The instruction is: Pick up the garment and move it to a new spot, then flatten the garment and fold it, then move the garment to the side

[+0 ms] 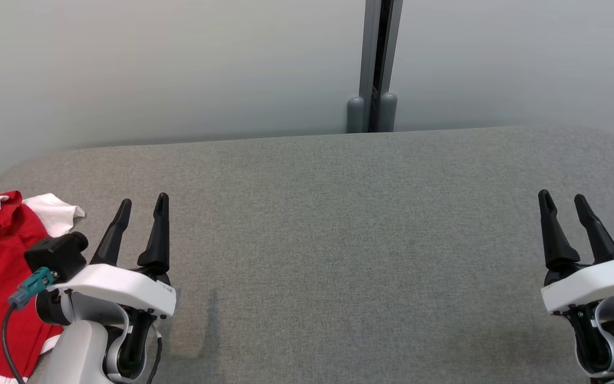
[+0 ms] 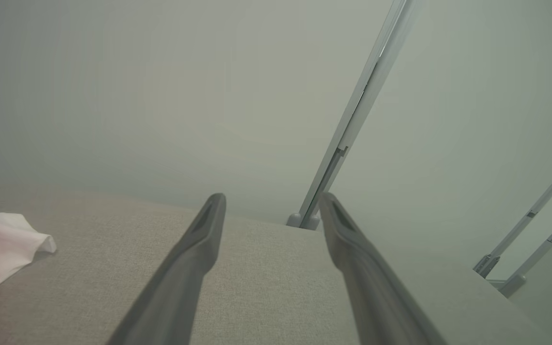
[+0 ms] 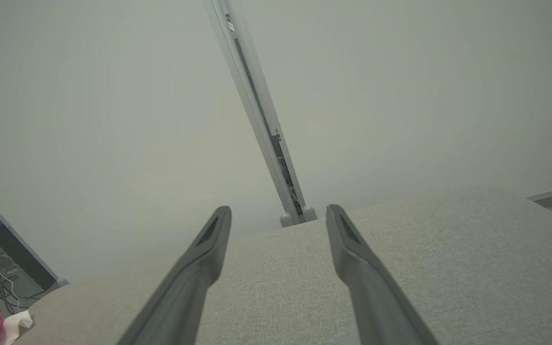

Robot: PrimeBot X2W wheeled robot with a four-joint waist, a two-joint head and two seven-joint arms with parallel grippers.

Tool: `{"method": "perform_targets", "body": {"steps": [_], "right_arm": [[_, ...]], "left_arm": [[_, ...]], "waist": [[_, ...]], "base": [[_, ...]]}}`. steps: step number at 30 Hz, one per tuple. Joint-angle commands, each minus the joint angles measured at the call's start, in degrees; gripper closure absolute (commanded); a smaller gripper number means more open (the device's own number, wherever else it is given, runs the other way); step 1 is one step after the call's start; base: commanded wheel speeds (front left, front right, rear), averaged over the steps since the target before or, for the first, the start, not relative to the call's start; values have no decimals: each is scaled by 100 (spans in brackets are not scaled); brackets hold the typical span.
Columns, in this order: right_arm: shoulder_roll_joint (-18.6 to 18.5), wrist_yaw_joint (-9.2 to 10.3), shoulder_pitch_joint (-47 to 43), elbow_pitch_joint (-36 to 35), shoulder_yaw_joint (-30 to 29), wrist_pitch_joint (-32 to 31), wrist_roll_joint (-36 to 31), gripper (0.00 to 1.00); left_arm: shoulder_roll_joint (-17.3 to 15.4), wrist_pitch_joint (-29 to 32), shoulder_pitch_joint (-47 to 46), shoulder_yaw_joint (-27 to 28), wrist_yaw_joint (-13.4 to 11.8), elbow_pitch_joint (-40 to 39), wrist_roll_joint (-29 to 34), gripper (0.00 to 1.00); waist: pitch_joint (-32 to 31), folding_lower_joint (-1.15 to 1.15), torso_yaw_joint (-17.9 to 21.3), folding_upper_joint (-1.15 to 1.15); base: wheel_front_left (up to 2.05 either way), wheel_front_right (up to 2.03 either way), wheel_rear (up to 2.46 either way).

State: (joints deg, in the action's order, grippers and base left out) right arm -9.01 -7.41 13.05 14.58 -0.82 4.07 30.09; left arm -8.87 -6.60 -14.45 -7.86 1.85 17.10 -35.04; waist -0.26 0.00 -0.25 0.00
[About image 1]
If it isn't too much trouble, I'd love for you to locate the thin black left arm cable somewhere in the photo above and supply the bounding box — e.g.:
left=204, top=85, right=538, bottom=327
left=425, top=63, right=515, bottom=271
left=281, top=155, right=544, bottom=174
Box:
left=146, top=333, right=163, bottom=384

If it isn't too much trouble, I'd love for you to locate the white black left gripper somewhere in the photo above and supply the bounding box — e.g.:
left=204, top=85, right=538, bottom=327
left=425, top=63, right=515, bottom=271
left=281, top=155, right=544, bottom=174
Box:
left=36, top=193, right=177, bottom=326

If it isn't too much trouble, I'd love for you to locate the grey partition post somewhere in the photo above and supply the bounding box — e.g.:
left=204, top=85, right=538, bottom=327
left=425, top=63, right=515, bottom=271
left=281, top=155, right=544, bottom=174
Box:
left=346, top=0, right=403, bottom=133

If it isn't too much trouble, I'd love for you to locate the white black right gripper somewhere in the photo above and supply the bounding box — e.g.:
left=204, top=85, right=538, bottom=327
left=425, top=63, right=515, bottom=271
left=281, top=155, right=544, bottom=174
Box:
left=538, top=189, right=614, bottom=315

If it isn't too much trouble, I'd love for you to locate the teal plug black left cable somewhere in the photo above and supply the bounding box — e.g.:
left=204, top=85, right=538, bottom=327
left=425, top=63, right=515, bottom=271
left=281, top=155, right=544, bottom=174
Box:
left=2, top=267, right=55, bottom=384

